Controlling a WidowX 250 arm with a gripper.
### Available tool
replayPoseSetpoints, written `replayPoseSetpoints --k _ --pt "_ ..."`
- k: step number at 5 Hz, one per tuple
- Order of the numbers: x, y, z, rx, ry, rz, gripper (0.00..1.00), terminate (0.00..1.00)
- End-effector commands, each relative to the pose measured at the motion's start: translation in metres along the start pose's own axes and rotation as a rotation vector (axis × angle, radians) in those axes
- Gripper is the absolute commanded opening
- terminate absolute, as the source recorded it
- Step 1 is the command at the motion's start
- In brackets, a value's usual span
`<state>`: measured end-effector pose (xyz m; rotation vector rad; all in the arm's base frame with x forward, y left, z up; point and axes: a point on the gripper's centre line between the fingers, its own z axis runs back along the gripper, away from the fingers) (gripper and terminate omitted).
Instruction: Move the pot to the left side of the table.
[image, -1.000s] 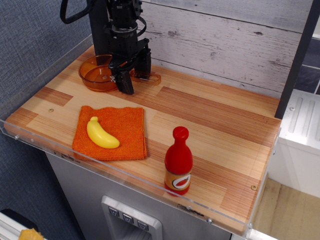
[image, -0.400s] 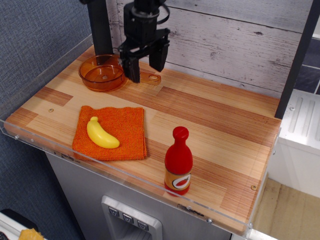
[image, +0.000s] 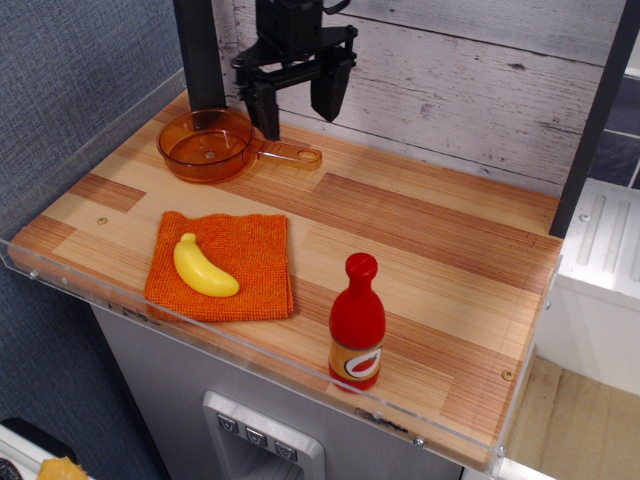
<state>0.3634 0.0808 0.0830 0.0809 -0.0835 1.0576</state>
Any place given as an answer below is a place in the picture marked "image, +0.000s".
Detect yellow object at corner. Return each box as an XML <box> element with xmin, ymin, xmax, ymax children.
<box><xmin>36</xmin><ymin>457</ymin><xmax>90</xmax><ymax>480</ymax></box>

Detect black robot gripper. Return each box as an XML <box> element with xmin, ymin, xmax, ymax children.
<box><xmin>231</xmin><ymin>1</ymin><xmax>358</xmax><ymax>141</ymax></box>

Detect dark frame post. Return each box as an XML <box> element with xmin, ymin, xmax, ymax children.
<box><xmin>549</xmin><ymin>0</ymin><xmax>639</xmax><ymax>239</ymax></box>
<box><xmin>173</xmin><ymin>0</ymin><xmax>227</xmax><ymax>110</ymax></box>

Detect red toy sauce bottle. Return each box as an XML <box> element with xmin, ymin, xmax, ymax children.
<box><xmin>328</xmin><ymin>252</ymin><xmax>386</xmax><ymax>390</ymax></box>

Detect orange transparent plastic pot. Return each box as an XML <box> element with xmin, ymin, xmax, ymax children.
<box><xmin>157</xmin><ymin>109</ymin><xmax>322</xmax><ymax>183</ymax></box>

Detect orange woven cloth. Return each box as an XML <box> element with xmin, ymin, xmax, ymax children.
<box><xmin>144</xmin><ymin>211</ymin><xmax>294</xmax><ymax>322</ymax></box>

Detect black white object at corner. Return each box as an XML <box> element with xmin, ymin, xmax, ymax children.
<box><xmin>1</xmin><ymin>418</ymin><xmax>77</xmax><ymax>479</ymax></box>

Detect dark left frame post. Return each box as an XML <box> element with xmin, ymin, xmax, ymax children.
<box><xmin>173</xmin><ymin>0</ymin><xmax>227</xmax><ymax>110</ymax></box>

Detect clear acrylic table guard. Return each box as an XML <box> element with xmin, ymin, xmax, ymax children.
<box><xmin>1</xmin><ymin>75</ymin><xmax>561</xmax><ymax>473</ymax></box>

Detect yellow toy banana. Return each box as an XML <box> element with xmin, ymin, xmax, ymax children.
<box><xmin>173</xmin><ymin>233</ymin><xmax>240</xmax><ymax>298</ymax></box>

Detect grey toy fridge cabinet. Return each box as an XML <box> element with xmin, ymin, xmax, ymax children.
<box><xmin>94</xmin><ymin>307</ymin><xmax>463</xmax><ymax>479</ymax></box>

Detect white toy sink unit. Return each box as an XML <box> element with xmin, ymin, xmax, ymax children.
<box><xmin>534</xmin><ymin>179</ymin><xmax>639</xmax><ymax>394</ymax></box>

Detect dark right frame post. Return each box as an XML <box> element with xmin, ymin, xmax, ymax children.
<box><xmin>549</xmin><ymin>0</ymin><xmax>639</xmax><ymax>239</ymax></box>

